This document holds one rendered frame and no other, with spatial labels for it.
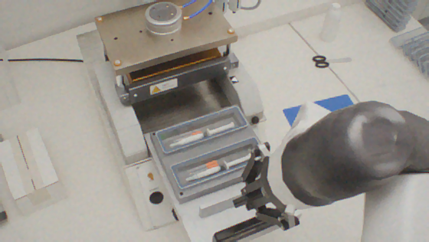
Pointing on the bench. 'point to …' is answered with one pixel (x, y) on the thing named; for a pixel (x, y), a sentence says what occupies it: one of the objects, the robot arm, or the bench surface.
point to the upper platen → (172, 65)
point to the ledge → (276, 13)
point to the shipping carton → (31, 172)
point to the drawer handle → (238, 230)
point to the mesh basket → (8, 73)
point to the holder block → (200, 155)
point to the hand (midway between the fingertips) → (247, 198)
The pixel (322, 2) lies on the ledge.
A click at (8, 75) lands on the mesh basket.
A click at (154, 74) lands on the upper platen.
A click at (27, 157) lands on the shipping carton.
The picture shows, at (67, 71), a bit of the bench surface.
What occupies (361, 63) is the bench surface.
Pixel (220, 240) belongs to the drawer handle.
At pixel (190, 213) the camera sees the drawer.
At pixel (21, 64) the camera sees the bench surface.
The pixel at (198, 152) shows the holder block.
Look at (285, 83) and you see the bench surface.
